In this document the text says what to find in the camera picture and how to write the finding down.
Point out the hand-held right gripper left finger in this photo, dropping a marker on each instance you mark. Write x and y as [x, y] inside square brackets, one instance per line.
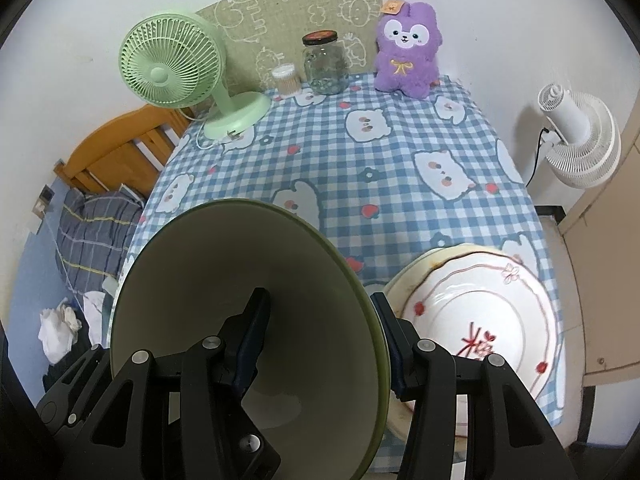
[250, 345]

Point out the wall socket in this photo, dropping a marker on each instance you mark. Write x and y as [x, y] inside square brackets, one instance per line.
[44, 200]

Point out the blue checkered tablecloth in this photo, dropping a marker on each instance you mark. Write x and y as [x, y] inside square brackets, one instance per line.
[375, 150]

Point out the large green rimmed bowl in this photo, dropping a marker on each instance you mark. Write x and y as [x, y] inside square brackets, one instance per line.
[225, 260]

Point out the black cloth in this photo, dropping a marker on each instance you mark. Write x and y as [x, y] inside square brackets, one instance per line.
[65, 370]

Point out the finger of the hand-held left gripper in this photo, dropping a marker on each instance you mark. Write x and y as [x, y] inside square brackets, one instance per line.
[80, 390]

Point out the purple plush toy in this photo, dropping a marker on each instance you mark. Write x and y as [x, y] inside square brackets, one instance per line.
[407, 70]

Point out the green patterned wall mat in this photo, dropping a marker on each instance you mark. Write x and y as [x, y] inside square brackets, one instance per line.
[280, 15]

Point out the white standing fan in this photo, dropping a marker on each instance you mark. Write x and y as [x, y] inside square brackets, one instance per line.
[575, 125]

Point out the cotton swab container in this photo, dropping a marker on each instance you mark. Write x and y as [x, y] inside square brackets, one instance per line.
[286, 82]

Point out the yellow floral plate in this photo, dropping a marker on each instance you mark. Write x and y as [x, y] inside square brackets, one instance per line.
[407, 272]

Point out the glass jar with black lid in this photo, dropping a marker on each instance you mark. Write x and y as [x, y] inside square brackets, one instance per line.
[325, 67]

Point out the grey plaid bedding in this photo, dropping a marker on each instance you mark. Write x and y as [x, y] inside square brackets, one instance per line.
[90, 240]

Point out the crumpled white tissue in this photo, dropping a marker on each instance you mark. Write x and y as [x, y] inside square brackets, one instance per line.
[55, 330]

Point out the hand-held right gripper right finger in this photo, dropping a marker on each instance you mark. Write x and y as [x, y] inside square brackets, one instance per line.
[395, 345]

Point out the white plate with red print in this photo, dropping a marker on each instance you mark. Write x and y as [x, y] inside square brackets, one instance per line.
[480, 300]

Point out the white cloth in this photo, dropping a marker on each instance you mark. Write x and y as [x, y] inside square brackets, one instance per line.
[95, 310]

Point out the green desk fan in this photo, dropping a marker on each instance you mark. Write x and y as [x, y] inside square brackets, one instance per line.
[160, 75]

